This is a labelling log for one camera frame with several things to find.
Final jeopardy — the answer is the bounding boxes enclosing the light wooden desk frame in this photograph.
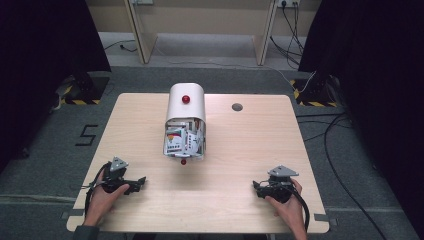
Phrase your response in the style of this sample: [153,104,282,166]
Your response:
[123,0,280,67]

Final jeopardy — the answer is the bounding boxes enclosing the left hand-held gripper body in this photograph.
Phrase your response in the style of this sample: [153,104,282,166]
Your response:
[99,156,135,195]

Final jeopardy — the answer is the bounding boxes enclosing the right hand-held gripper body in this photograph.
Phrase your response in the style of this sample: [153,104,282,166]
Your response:
[262,164,300,205]

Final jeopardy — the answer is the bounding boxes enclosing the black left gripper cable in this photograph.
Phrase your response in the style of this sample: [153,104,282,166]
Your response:
[83,161,112,216]

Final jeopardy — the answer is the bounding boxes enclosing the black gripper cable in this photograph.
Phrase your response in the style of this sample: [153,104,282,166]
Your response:
[83,161,112,216]
[289,181,311,232]

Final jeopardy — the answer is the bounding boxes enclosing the person's right hand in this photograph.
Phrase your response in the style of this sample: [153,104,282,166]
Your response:
[264,178,307,231]

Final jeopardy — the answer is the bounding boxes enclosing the person's left hand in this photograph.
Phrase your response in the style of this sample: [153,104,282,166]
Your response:
[83,169,131,224]

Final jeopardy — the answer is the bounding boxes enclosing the long black floor cable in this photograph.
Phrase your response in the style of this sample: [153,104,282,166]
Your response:
[295,112,389,240]

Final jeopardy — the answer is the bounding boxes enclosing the white box with curved lid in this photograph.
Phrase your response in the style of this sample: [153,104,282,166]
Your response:
[162,82,207,161]

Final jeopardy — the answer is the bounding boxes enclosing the grey table foot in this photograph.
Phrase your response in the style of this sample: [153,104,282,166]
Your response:
[313,213,338,228]
[60,209,85,220]

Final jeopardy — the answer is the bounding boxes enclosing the black curtain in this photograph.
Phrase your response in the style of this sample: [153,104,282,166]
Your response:
[0,0,113,174]
[297,0,424,239]

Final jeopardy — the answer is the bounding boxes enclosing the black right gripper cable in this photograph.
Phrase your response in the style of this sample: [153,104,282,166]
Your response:
[289,181,311,232]

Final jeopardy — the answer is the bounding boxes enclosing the black floor cable with plug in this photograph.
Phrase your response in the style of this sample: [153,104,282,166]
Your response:
[103,39,138,54]

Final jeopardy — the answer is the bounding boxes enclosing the black stand base hazard stripes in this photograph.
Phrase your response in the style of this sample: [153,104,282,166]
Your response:
[289,73,340,108]
[53,70,112,111]

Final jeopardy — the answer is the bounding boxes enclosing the pile of white printed packets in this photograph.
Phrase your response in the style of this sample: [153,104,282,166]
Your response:
[164,119,205,158]

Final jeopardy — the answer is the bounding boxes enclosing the bundle of black socket cables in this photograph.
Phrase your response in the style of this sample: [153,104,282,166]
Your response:
[269,2,306,70]

